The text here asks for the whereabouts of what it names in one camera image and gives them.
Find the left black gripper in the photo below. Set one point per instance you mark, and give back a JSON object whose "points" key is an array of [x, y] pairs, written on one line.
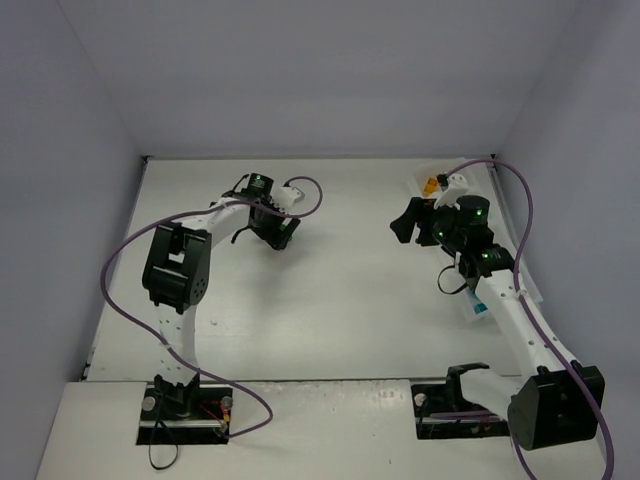
{"points": [[276, 235]]}

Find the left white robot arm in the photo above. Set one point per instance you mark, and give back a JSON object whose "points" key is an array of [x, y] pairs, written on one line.
{"points": [[177, 270]]}

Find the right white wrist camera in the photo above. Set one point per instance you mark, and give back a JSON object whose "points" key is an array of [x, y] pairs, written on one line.
{"points": [[452, 187]]}

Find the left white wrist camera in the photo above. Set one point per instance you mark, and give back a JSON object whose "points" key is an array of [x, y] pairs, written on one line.
{"points": [[285, 197]]}

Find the clear plastic compartment tray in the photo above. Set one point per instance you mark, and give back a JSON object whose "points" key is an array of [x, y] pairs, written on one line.
{"points": [[470, 300]]}

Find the yellow orange flower lego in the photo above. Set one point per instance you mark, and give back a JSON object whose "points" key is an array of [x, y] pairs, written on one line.
{"points": [[430, 187]]}

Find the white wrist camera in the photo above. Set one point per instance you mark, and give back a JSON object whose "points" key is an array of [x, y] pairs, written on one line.
{"points": [[285, 197], [452, 187]]}

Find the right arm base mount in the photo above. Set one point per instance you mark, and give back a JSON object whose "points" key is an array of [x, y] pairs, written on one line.
{"points": [[441, 412]]}

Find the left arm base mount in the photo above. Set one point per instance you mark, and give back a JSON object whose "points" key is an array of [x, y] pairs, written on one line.
{"points": [[198, 414]]}

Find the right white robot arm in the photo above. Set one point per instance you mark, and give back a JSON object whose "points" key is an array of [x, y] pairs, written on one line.
{"points": [[558, 400]]}

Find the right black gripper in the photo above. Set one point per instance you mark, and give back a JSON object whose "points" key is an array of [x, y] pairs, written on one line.
{"points": [[422, 220]]}

